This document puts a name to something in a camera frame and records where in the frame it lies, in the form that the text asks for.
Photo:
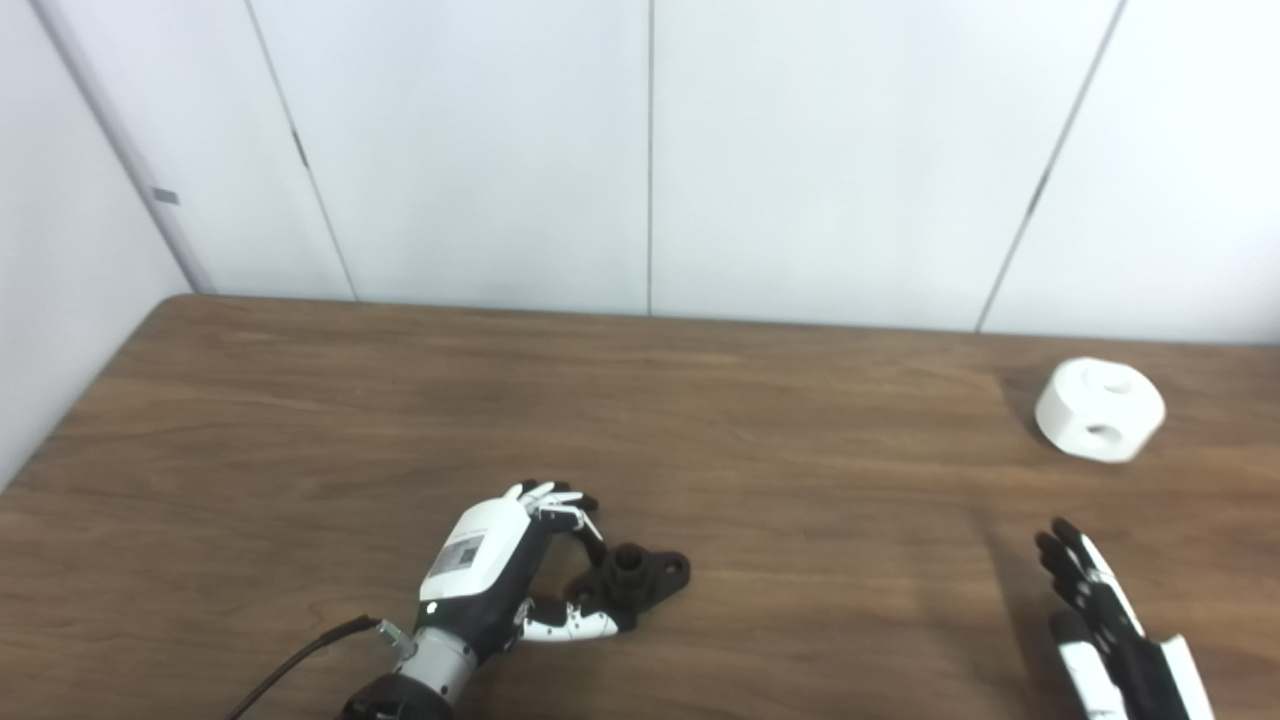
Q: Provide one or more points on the white and black right hand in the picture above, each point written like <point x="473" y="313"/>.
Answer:
<point x="1110" y="640"/>

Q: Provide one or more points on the white and black left hand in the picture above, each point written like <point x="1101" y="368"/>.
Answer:
<point x="475" y="560"/>

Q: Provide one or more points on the black flanged holder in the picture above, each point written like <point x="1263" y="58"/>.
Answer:
<point x="640" y="580"/>

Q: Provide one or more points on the round white piece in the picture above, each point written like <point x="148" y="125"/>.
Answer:
<point x="1075" y="410"/>

